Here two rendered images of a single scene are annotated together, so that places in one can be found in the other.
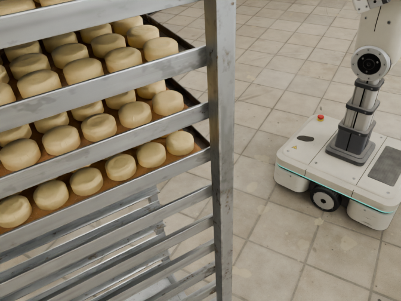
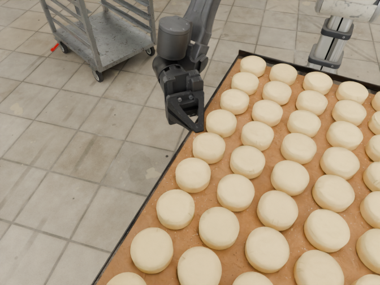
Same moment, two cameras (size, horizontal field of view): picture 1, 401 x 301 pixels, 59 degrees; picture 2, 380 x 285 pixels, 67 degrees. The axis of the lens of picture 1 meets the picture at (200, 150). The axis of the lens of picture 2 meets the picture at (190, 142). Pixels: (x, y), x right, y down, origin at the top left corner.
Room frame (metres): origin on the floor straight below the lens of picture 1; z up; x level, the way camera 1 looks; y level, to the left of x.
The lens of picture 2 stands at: (0.60, -1.68, 1.26)
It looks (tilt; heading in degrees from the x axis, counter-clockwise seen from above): 51 degrees down; 74
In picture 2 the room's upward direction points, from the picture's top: straight up
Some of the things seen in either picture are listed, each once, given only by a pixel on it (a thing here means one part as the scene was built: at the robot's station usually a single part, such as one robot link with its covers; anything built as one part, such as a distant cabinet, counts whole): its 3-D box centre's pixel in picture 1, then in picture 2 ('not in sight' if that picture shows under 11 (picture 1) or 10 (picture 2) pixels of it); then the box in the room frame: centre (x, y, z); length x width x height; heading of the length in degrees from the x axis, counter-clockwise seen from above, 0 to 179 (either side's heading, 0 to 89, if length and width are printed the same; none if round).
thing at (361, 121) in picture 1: (354, 134); (311, 90); (1.44, -0.81, 0.36); 0.13 x 0.13 x 0.40; 49
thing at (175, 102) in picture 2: not in sight; (190, 117); (0.69, -1.33, 0.89); 0.09 x 0.07 x 0.07; 94
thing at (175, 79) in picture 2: not in sight; (177, 89); (0.69, -1.26, 0.90); 0.07 x 0.07 x 0.10; 4
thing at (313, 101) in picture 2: not in sight; (311, 103); (0.90, -1.37, 0.91); 0.05 x 0.05 x 0.02
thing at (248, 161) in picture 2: not in sight; (247, 162); (0.74, -1.46, 0.91); 0.05 x 0.05 x 0.02
